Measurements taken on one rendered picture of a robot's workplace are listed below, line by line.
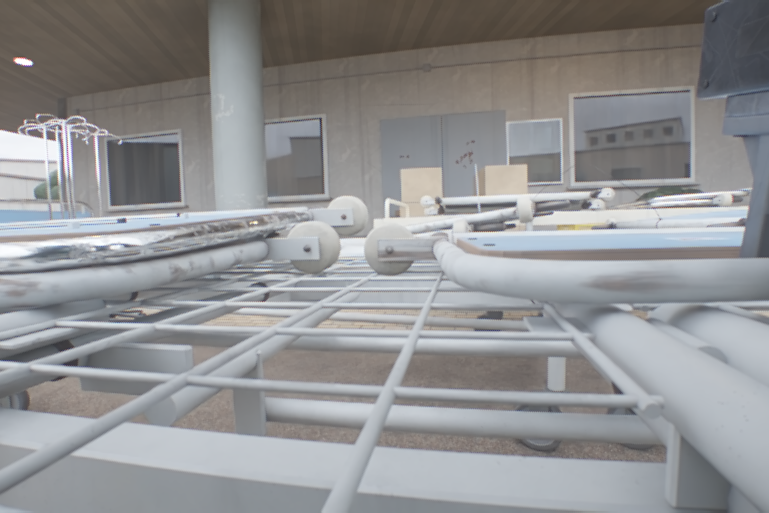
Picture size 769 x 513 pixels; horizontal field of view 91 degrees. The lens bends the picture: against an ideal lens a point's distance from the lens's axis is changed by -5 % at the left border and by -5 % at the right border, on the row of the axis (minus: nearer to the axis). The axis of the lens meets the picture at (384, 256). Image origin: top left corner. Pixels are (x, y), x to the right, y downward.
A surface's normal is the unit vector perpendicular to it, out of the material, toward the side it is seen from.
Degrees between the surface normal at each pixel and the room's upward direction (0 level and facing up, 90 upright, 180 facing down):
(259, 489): 90
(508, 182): 90
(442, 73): 90
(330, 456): 0
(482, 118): 90
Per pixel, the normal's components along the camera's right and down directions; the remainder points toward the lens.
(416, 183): -0.04, 0.07
